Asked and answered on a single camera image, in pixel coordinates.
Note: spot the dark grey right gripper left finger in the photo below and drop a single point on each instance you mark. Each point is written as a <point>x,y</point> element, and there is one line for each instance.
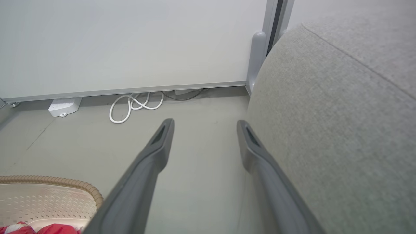
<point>136,191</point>

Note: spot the beige plastic laundry basket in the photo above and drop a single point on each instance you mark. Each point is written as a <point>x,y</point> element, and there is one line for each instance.
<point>48,201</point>

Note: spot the white partition panel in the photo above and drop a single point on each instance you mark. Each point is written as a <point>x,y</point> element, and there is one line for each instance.
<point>130,42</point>

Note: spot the white power adapter box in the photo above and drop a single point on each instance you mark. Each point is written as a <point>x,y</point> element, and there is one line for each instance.
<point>64,106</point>

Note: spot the red cloth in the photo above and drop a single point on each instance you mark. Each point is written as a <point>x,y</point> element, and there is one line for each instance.
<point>55,229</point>

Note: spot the black caster wheel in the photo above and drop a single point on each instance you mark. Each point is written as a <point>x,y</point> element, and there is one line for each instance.
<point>13,104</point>

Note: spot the grey partition post foot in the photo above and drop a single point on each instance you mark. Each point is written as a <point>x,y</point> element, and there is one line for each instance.
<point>257,58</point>

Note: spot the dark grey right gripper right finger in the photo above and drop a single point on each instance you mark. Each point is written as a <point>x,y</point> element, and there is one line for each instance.
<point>276,195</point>

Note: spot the grey fabric sofa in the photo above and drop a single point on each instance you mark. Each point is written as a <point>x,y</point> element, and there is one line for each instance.
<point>341,113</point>

